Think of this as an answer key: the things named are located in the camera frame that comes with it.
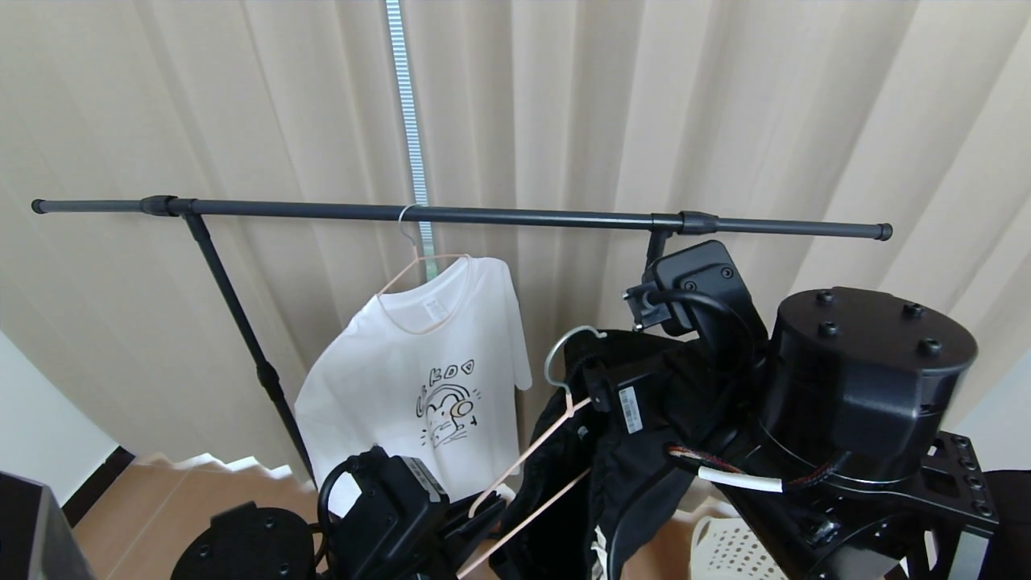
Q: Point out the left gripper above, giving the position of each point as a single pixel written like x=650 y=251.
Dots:
x=471 y=524

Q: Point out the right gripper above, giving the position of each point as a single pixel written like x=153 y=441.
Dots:
x=668 y=403

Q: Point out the black garment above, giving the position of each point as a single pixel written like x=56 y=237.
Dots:
x=556 y=499

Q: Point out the pink clothes hanger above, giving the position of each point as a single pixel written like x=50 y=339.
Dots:
x=407 y=266
x=532 y=453

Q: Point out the white printed t-shirt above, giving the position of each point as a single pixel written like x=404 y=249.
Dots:
x=403 y=370

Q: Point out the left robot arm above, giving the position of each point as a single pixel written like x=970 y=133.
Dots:
x=242 y=548

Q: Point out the white laundry basket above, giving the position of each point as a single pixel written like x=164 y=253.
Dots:
x=733 y=552

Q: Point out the black clothes rack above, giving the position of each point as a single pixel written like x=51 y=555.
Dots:
x=483 y=216

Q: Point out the beige curtain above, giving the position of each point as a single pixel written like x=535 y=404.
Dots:
x=242 y=97

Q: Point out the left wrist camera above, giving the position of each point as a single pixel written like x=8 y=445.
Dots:
x=395 y=507

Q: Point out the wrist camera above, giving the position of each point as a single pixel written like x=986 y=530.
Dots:
x=395 y=507
x=697 y=278

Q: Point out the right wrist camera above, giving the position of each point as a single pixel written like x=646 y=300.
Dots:
x=697 y=278

